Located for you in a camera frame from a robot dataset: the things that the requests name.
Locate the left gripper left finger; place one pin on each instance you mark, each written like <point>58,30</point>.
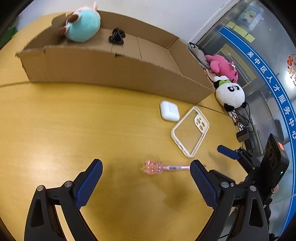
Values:
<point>42,220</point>

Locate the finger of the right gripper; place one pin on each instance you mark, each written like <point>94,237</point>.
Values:
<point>233,154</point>

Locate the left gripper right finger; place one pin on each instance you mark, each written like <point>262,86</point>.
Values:
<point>250,222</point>

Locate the clear white phone case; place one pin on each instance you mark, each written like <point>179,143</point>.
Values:
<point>190,131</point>

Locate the white earbuds case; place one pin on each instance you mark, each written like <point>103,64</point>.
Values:
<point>169,111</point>

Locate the pink crystal bear pen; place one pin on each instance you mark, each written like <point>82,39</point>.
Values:
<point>153,167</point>

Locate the black sunglasses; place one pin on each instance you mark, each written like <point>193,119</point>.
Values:
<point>117,37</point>

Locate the black power adapter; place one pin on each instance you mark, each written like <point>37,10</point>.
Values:
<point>242,135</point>

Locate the panda plush toy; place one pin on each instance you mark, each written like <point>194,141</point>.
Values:
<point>230,95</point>

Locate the pink plush toy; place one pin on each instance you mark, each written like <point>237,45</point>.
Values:
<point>222,67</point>

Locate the brown cardboard box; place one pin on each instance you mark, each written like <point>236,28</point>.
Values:
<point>151,60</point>

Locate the pig plush teal shirt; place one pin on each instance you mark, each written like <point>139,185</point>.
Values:
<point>81,25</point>

